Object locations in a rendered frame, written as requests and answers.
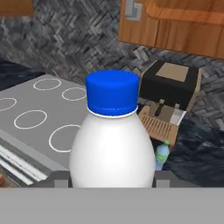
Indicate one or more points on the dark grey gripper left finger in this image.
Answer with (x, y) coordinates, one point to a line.
(59, 179)

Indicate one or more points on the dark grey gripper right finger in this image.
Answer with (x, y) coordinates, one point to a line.
(166, 179)

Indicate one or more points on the white bottle with blue cap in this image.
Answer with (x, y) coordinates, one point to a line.
(112, 151)

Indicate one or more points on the wooden cupboard door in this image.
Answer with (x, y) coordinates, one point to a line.
(175, 23)

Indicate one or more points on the clear bottle with green cap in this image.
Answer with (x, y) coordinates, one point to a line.
(162, 154)

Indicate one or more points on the grey hob with white rings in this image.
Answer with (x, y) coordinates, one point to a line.
(35, 116)

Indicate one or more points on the black and tan coffee machine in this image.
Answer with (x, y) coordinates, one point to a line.
(170, 87)

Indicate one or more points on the wooden cupboard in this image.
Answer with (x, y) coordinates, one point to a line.
(16, 7)

